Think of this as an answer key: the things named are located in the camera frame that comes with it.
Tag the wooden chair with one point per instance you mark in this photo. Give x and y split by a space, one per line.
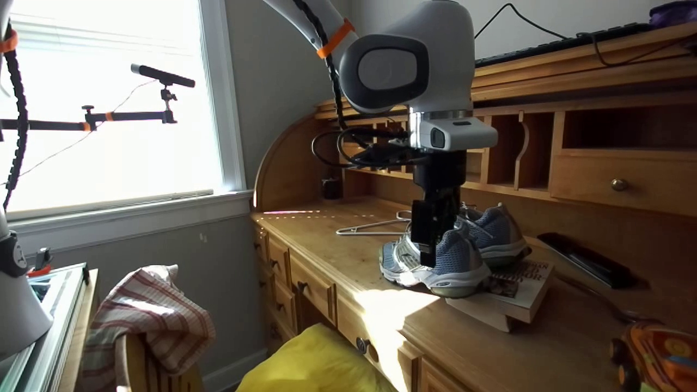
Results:
138 370

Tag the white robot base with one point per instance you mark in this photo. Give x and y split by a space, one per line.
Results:
22 315

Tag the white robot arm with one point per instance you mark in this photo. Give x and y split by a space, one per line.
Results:
428 62

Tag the yellow cushion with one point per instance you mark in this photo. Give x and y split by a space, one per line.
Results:
317 359

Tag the blue grey sneaker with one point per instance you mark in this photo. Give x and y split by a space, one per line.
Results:
494 235
457 269

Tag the black keyboard on desk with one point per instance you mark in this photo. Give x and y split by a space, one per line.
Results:
568 42

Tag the striped cloth on chair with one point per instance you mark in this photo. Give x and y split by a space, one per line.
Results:
146 302

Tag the wooden roll-top desk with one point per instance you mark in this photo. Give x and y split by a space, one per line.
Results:
594 141

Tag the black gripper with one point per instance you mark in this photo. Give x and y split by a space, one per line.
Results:
440 177

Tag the orange toy car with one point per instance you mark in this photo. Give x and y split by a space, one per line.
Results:
653 358

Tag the purple object on desk top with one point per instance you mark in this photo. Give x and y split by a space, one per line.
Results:
671 14

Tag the black remote control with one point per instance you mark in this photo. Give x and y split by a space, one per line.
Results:
590 262

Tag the top paperback book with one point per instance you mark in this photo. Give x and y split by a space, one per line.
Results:
518 290

